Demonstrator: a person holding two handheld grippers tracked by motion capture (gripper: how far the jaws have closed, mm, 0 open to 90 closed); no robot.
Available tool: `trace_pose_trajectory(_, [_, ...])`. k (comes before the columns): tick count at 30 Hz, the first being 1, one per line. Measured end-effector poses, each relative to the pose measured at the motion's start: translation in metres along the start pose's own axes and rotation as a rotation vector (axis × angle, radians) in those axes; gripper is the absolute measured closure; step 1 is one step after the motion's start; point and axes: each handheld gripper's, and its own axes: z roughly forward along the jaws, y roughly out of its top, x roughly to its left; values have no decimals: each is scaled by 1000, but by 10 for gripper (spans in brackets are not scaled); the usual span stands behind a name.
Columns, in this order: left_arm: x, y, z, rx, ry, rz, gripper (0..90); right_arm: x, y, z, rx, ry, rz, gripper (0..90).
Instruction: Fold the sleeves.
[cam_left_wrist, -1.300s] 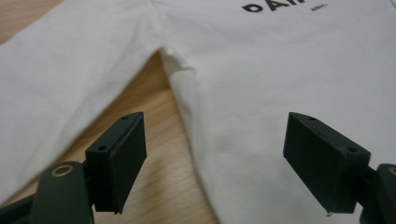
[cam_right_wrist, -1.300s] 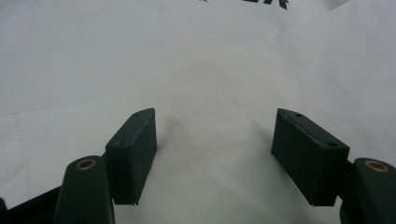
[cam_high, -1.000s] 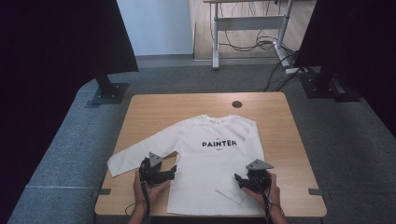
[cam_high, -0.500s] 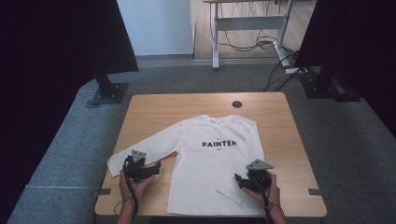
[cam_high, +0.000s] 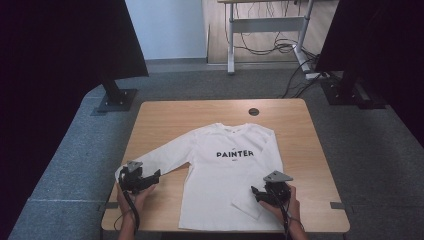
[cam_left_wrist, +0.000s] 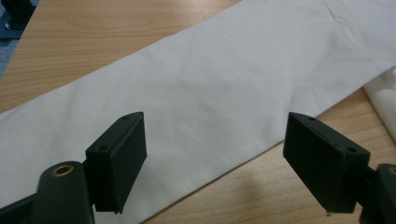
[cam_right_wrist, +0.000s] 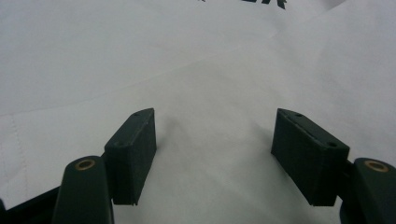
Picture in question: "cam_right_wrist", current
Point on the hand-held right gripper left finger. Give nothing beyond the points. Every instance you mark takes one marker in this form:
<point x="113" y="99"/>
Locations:
<point x="134" y="155"/>

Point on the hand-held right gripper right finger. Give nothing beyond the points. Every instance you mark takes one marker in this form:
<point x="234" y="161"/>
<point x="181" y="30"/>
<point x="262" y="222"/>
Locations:
<point x="311" y="155"/>

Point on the white long-sleeved printed shirt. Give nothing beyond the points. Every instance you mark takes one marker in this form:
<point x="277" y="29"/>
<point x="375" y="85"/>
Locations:
<point x="199" y="62"/>

